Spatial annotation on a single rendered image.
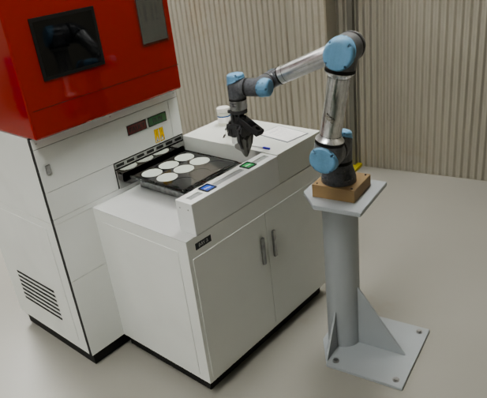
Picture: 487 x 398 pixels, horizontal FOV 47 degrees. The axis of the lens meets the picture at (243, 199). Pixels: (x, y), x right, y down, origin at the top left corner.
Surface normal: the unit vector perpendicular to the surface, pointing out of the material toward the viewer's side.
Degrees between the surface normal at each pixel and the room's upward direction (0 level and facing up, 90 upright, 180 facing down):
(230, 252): 90
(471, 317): 0
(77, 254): 90
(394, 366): 0
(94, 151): 90
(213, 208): 90
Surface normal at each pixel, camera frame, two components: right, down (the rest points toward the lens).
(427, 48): -0.52, 0.42
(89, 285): 0.76, 0.21
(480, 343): -0.11, -0.89
